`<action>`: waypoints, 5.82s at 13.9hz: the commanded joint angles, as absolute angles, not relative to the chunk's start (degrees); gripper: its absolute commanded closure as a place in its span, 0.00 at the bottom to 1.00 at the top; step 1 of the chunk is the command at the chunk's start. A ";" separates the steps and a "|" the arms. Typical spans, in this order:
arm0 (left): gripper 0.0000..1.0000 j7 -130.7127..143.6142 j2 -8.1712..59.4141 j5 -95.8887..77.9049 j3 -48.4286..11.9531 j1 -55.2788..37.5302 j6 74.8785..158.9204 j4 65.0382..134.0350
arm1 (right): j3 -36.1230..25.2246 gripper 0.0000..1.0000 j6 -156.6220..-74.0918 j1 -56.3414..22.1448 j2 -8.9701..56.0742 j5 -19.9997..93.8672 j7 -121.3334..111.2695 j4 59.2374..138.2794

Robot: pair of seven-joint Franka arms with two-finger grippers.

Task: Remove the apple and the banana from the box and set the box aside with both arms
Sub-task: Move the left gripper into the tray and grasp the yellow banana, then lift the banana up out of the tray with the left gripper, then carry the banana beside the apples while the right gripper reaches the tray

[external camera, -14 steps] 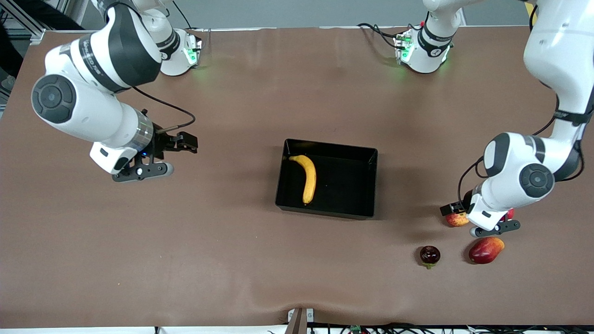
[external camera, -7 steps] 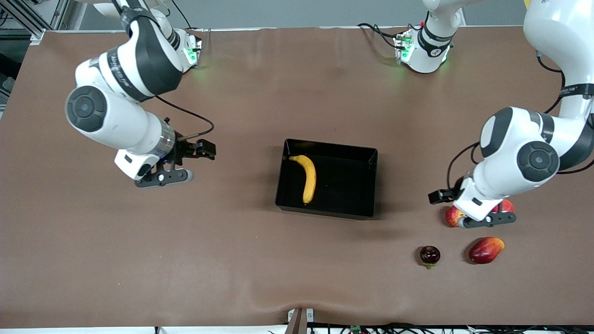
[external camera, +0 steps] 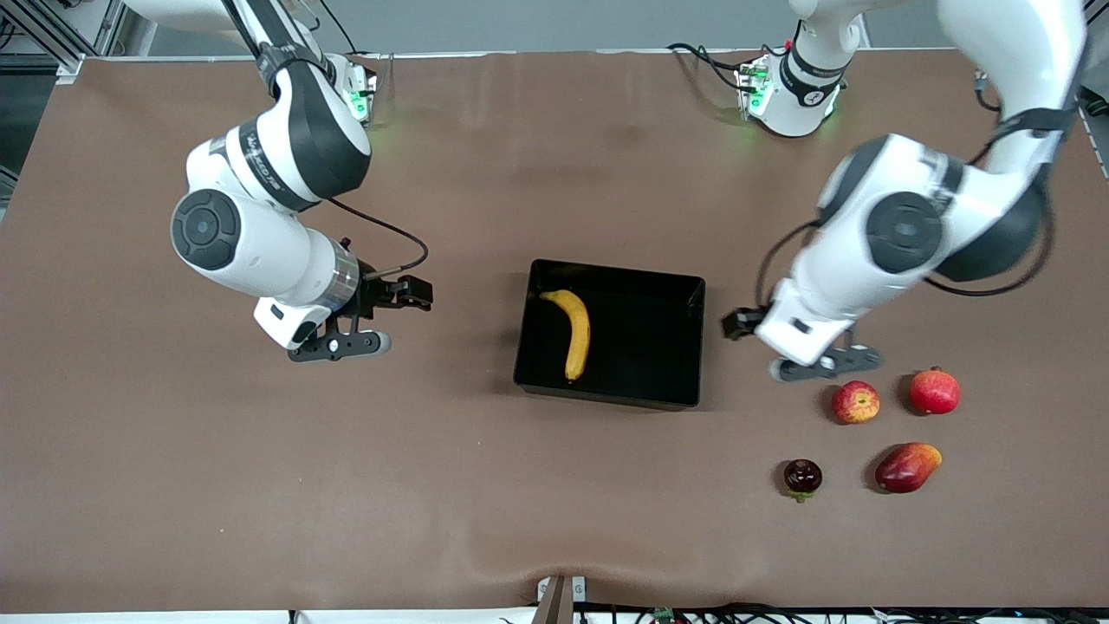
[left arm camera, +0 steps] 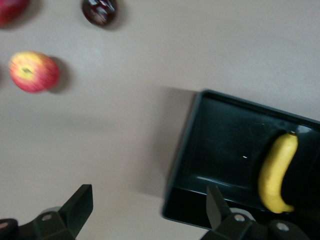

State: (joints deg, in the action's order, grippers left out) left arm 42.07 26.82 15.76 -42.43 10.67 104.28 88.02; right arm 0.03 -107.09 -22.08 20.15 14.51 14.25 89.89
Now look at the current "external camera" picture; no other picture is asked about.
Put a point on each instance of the red yellow apple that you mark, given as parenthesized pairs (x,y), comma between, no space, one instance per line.
(856,402)

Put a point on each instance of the aluminium frame profile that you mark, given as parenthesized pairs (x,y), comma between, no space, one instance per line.
(1099,22)
(69,65)

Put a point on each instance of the small green circuit board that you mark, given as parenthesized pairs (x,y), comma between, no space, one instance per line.
(664,614)

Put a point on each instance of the yellow banana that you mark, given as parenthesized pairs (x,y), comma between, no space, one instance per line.
(576,334)

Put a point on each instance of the red pomegranate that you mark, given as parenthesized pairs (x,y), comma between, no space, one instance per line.
(936,393)

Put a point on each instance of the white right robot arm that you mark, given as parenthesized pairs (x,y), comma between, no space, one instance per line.
(286,147)

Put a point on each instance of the black plastic box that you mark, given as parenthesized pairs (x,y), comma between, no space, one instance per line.
(641,347)

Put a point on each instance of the grey metal bracket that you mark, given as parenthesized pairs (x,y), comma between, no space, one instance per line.
(579,589)

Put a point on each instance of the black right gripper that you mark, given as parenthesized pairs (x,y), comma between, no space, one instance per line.
(378,295)

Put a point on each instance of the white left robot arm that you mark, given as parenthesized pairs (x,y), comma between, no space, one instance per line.
(866,269)

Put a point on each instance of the dark purple mangosteen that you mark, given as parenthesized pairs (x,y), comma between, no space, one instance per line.
(802,476)

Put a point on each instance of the red yellow mango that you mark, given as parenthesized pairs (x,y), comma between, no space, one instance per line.
(905,468)

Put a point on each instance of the brown table mat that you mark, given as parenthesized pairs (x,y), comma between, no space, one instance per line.
(260,520)

